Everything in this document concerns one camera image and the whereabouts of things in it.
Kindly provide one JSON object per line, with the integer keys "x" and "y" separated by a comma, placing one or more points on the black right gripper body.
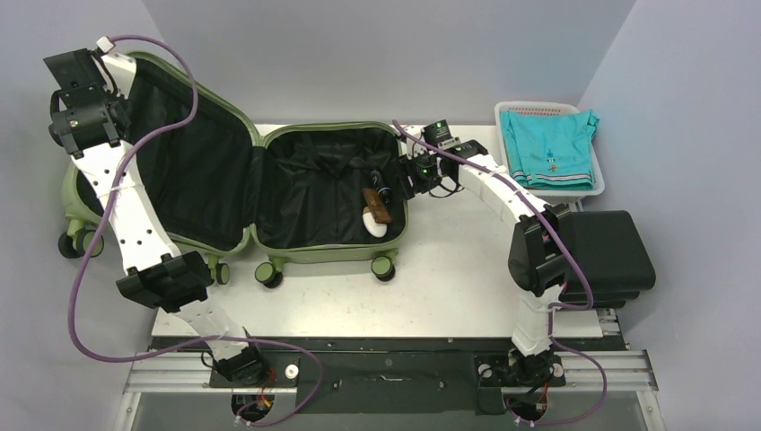
{"x": 409, "y": 176}

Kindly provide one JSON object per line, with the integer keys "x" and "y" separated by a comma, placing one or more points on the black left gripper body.
{"x": 112, "y": 98}

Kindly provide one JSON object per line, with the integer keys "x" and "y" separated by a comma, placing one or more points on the teal garment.
{"x": 550, "y": 152}

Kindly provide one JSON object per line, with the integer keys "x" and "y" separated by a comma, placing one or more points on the green hard-shell suitcase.
{"x": 218, "y": 184}

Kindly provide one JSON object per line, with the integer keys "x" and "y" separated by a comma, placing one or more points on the black and pink storage organizer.
{"x": 610, "y": 252}

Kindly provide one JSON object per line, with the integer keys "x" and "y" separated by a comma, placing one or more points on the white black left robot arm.
{"x": 157, "y": 273}

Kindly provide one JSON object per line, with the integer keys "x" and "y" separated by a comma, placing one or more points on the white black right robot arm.
{"x": 538, "y": 259}

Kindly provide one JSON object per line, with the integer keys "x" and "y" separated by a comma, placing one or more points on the white brown cosmetic palette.
{"x": 376, "y": 217}

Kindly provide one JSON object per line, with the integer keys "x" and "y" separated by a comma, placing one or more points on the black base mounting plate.
{"x": 488, "y": 376}

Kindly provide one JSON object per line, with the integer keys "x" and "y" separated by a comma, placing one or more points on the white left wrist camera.
{"x": 118, "y": 69}

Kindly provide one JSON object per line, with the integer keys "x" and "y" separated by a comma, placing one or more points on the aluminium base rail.
{"x": 618, "y": 372}

